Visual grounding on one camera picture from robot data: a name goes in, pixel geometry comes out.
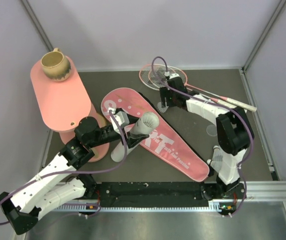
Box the white shuttlecock tube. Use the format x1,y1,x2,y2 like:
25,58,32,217
111,112,159,163

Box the clear plastic tube lid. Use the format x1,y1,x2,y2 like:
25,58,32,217
206,124,217,137

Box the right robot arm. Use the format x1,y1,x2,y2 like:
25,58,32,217
159,74,254,198

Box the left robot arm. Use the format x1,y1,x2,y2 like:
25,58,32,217
0,111,159,235

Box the white pink badminton racket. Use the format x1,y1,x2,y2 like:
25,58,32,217
139,63,257,113

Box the pink racket bag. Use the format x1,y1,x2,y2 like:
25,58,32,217
101,87,209,182

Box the white shuttlecock upper right pair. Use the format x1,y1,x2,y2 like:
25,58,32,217
212,145,223,162

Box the white shuttlecock pair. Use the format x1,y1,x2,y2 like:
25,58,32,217
206,159,223,173
212,145,223,162

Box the pink two-tier side table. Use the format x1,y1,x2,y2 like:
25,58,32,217
30,55,110,163

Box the white shuttlecock lower right pair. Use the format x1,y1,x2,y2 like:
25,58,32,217
206,159,223,173

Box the beige ceramic mug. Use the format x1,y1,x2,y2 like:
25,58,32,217
41,48,71,82

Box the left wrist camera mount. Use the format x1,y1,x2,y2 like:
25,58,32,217
108,107,130,130

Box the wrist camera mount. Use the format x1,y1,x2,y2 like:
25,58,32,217
164,71,180,81
108,107,130,130

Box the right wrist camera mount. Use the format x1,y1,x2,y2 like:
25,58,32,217
164,71,180,81

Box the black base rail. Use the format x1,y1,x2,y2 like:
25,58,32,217
97,182,208,208

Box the grey slotted cable duct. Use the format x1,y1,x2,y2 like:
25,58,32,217
54,202,100,212

